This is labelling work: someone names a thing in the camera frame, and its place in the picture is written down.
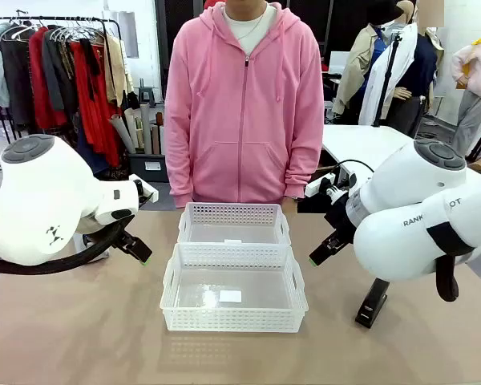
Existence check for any large white perforated plastic basket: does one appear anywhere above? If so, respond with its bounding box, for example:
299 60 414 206
159 242 309 333

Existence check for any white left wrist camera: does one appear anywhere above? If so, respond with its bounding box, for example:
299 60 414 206
128 174 160 204

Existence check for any navy blue garment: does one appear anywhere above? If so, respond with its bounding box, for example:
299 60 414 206
75 120 110 176

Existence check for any black tripod pole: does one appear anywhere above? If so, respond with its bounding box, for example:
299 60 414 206
372 31 404 128

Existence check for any black stapler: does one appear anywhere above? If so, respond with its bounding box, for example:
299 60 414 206
354 276 390 329

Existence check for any mannequin in navy clothes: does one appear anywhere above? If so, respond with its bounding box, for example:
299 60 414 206
386 26 444 138

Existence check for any black metal clothes rack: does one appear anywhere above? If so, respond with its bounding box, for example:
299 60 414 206
0 10 124 140

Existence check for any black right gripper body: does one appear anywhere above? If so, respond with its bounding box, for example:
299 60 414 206
323 191 360 245

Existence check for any grey storage bin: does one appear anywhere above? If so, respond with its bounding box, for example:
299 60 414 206
127 152 169 184

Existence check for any grey slanted paper roll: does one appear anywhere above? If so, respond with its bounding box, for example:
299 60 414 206
109 114 137 155

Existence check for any black step stool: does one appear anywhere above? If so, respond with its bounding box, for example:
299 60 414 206
137 78 158 108

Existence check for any black velcro strap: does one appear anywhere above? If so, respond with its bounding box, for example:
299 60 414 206
426 221 476 258

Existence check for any dark charcoal hanging garment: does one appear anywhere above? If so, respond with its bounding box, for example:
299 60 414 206
0 30 35 130

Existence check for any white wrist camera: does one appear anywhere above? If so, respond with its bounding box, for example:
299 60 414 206
128 174 160 204
304 172 338 198

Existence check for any person in pink hoodie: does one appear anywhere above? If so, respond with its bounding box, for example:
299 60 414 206
164 0 325 209

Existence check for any small white perforated plastic basket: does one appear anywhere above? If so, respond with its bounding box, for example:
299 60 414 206
176 202 293 246

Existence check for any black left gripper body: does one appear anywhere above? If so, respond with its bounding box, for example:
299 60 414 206
111 229 139 252

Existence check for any white background table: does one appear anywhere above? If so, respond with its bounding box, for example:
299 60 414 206
322 124 422 174

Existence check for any red hanging jacket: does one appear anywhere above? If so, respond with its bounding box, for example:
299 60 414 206
27 26 70 130

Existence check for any thin black camera cable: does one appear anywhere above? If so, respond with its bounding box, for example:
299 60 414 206
330 159 376 186

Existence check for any tall grey cardboard tube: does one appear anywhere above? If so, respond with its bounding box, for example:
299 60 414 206
139 103 154 156

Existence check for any white lab coat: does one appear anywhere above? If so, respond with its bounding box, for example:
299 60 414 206
358 22 420 127

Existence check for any brown cardboard tube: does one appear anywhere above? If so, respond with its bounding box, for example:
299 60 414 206
155 112 165 156

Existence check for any beige hanging jacket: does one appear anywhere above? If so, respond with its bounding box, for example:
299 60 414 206
102 34 135 107

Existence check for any black right cable hose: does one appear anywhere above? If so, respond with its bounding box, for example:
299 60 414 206
435 254 460 303

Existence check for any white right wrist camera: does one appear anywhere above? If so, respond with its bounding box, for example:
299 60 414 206
304 172 338 198

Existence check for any mannequin in beige coat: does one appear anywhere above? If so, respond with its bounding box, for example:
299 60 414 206
331 0 416 125

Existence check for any cream paper roll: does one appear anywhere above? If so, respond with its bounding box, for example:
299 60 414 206
123 108 143 152

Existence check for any red hanging dress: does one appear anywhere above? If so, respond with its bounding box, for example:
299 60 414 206
70 39 123 168

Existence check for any grey hanging jacket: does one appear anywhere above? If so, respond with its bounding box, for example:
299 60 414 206
42 27 79 114

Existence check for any black hanging scarf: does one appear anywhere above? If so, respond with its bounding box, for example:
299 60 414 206
79 38 102 102

